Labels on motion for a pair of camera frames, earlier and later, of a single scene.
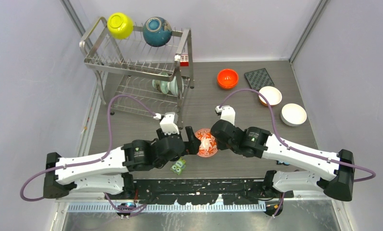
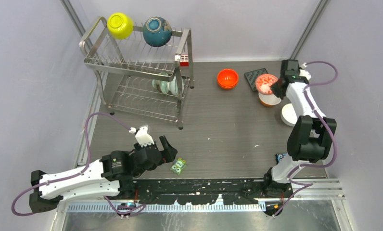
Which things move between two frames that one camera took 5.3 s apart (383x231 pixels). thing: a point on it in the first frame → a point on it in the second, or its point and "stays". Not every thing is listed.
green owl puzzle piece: [179, 165] stays
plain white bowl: [293, 114] stays
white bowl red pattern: [208, 146] → [263, 83]
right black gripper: [220, 146] → [276, 91]
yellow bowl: [120, 26] stays
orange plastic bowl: [228, 77] stays
